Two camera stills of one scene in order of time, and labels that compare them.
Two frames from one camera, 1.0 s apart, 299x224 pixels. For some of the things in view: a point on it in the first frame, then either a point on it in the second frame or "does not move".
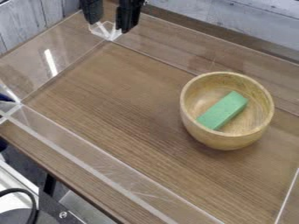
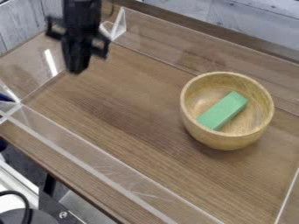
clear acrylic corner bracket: [107, 30] does not move
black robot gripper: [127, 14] → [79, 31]
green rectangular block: [222, 109] does not move
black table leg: [51, 184] does not move
